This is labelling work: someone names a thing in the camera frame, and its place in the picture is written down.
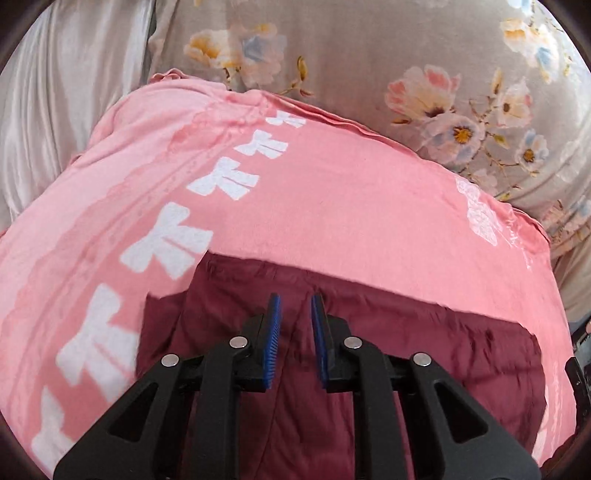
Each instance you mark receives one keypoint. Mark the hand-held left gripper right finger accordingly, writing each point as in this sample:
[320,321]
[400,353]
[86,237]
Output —
[318,341]

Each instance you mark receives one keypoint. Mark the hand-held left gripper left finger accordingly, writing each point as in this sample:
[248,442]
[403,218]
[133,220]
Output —
[275,341]

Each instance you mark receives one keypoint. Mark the maroon puffer jacket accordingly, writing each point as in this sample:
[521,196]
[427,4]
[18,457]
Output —
[415,341]

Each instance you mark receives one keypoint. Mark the pink blanket with white bows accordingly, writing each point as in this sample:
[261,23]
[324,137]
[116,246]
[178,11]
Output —
[346,198]

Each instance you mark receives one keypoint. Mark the white satin curtain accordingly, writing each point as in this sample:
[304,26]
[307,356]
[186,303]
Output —
[60,92]

